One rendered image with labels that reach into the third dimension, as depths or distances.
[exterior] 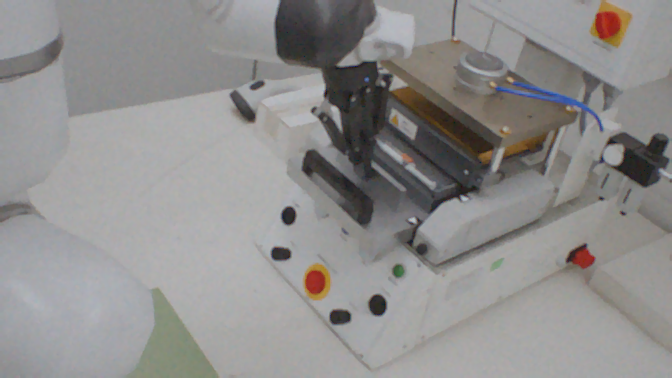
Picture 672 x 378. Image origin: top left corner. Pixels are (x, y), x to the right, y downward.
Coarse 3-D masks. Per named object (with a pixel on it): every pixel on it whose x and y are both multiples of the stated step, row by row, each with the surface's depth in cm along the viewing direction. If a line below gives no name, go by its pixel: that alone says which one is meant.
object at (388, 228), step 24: (288, 168) 118; (312, 192) 114; (336, 192) 112; (384, 192) 111; (336, 216) 110; (384, 216) 109; (408, 216) 110; (360, 240) 107; (384, 240) 106; (408, 240) 110
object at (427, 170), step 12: (384, 132) 121; (384, 144) 118; (396, 144) 119; (408, 144) 120; (396, 156) 116; (408, 156) 117; (420, 156) 117; (420, 168) 115; (432, 168) 115; (432, 180) 112; (444, 180) 113; (456, 180) 113
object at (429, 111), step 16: (400, 96) 121; (416, 96) 121; (416, 112) 118; (432, 112) 118; (448, 128) 115; (464, 128) 116; (464, 144) 112; (480, 144) 112; (528, 144) 117; (512, 160) 117
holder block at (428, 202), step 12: (372, 156) 118; (384, 156) 117; (384, 168) 116; (396, 168) 115; (396, 180) 115; (408, 180) 113; (408, 192) 113; (420, 192) 111; (444, 192) 112; (456, 192) 113; (468, 192) 115; (420, 204) 112; (432, 204) 110
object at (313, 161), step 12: (312, 156) 112; (312, 168) 112; (324, 168) 110; (336, 168) 110; (324, 180) 110; (336, 180) 108; (348, 180) 108; (348, 192) 106; (360, 192) 106; (360, 204) 105; (372, 204) 105; (360, 216) 106; (372, 216) 107
